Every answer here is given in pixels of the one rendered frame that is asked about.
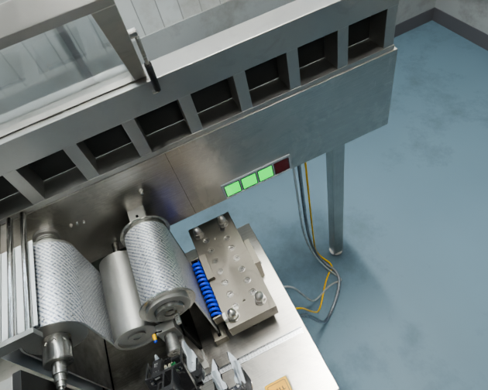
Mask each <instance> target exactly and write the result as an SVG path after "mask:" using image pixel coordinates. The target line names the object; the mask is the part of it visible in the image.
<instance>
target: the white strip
mask: <svg viewBox="0 0 488 390"><path fill-rule="evenodd" d="M0 358H2V359H4V360H7V361H10V362H12V363H14V364H17V365H20V366H23V367H24V368H28V369H30V370H32V371H36V372H38V373H40V374H42V375H46V376H48V377H51V378H52V371H47V370H45V369H44V368H43V362H42V361H40V360H38V359H35V358H34V357H30V356H29V355H27V354H24V353H23V352H21V351H20V349H18V350H16V351H13V352H12V353H10V354H7V355H6V356H4V357H0ZM66 384H69V385H72V386H74V387H76V388H79V389H82V390H105V388H102V387H101V386H99V385H96V384H94V383H91V382H89V381H86V380H84V379H83V378H79V377H78V376H75V375H72V374H70V373H68V374H67V382H66Z"/></svg>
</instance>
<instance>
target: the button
mask: <svg viewBox="0 0 488 390"><path fill-rule="evenodd" d="M265 389H266V390H292V388H291V386H290V384H289V382H288V380H287V377H286V376H283V377H282V378H280V379H278V380H276V381H274V382H272V383H270V384H269V385H267V386H265Z"/></svg>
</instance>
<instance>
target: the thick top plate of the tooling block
mask: <svg viewBox="0 0 488 390"><path fill-rule="evenodd" d="M222 216H224V217H225V219H226V220H227V221H228V223H229V224H228V226H227V227H224V228H221V227H219V226H218V217H216V218H214V219H211V220H209V221H207V222H205V223H203V224H201V225H199V226H197V227H198V228H200V229H201V230H202V231H203V232H204V237H203V238H202V239H199V240H197V239H195V238H194V233H193V229H194V228H192V229H190V230H189V231H188V232H189V234H190V236H191V239H192V241H193V243H194V246H195V249H196V251H197V253H198V257H199V256H201V255H203V254H205V255H206V257H207V259H208V262H209V264H210V266H211V270H212V271H213V273H214V276H215V279H214V280H212V281H210V282H209V283H210V285H211V288H212V291H213V293H214V295H215V298H216V300H217V303H218V305H219V308H220V310H221V312H222V313H225V314H226V315H227V312H228V310H229V309H231V308H233V309H234V310H236V311H238V312H239V315H240V317H239V320H238V321H236V322H234V323H233V322H230V321H228V322H227V323H226V325H227V328H228V329H229V331H230V333H231V334H232V336H234V335H236V334H238V333H240V332H242V331H244V330H246V329H248V328H250V327H251V326H253V325H255V324H257V323H259V322H261V321H263V320H265V319H267V318H269V317H271V316H273V315H275V314H277V313H279V312H278V309H277V305H276V303H275V302H274V300H273V297H272V296H271V294H270V292H269V290H268V288H267V287H266V284H265V282H264V281H263V278H262V276H261V275H260V273H259V270H258V268H257V267H256V265H255V263H254V261H253V259H252V257H251V255H250V253H249V251H248V249H247V247H246V245H245V243H244V241H243V240H242V238H241V236H240V234H239V232H238V230H237V228H236V226H235V224H234V222H233V220H232V218H231V216H230V215H229V213H228V212H227V213H224V214H222ZM258 291H260V292H262V293H263V294H264V295H265V296H266V302H265V303H264V304H263V305H257V304H256V303H255V298H254V296H255V293H256V292H258ZM227 317H228V315H227Z"/></svg>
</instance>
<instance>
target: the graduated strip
mask: <svg viewBox="0 0 488 390"><path fill-rule="evenodd" d="M303 332H304V331H303V329H302V327H301V326H299V327H297V328H295V329H293V330H291V331H289V332H287V333H285V334H284V335H282V336H280V337H278V338H276V339H274V340H272V341H270V342H268V343H266V344H264V345H263V346H261V347H258V348H257V349H255V350H253V351H250V352H249V353H247V354H244V355H243V356H241V357H239V358H237V359H236V360H237V361H238V362H239V363H240V364H243V363H245V362H247V361H249V360H251V359H253V358H255V357H257V356H258V355H260V354H262V353H264V352H266V351H268V350H270V349H272V348H274V347H276V346H277V345H279V344H282V343H283V342H285V341H287V340H289V339H291V338H293V337H296V336H297V335H298V334H301V333H303ZM218 369H219V372H220V373H221V374H224V373H226V372H227V371H230V370H232V364H231V362H229V363H228V364H225V365H223V366H221V367H220V368H218ZM210 380H212V375H211V372H210V373H208V374H206V375H205V379H204V383H206V382H208V381H210Z"/></svg>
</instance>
